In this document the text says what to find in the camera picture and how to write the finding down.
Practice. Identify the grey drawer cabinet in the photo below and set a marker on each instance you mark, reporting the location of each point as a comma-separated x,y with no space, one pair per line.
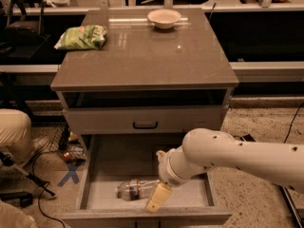
143,66

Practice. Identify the clear plastic water bottle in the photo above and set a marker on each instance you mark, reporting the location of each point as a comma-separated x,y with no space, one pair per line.
135,189

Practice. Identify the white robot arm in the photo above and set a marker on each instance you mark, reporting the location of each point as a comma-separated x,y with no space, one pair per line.
203,149

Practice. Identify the black bar on floor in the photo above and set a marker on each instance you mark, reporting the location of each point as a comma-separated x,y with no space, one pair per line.
297,214

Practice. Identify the black chair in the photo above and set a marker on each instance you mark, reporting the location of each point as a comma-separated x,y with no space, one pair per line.
24,34

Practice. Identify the closed grey top drawer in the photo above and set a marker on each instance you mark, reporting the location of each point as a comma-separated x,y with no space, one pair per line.
85,121

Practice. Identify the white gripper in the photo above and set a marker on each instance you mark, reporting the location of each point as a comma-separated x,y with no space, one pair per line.
166,170

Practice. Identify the white bowl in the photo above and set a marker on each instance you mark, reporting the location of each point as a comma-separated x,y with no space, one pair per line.
164,18

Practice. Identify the green chip bag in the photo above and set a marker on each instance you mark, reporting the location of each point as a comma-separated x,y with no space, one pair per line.
82,38

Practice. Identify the open grey middle drawer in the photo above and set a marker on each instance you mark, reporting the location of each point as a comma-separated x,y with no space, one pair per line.
119,175

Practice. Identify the black tripod leg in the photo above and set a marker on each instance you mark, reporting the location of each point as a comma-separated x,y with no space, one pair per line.
7,161

